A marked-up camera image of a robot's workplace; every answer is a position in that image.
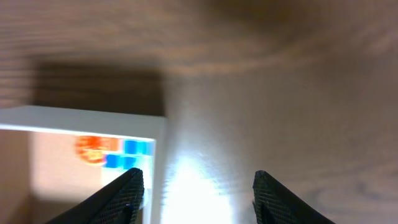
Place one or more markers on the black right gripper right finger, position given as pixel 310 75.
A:
pixel 276 204

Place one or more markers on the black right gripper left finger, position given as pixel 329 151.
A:
pixel 117 202

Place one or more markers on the colourful puzzle cube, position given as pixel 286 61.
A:
pixel 132 153

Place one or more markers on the orange round wheel toy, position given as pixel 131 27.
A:
pixel 91 149

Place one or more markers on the white cardboard box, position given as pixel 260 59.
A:
pixel 41 175

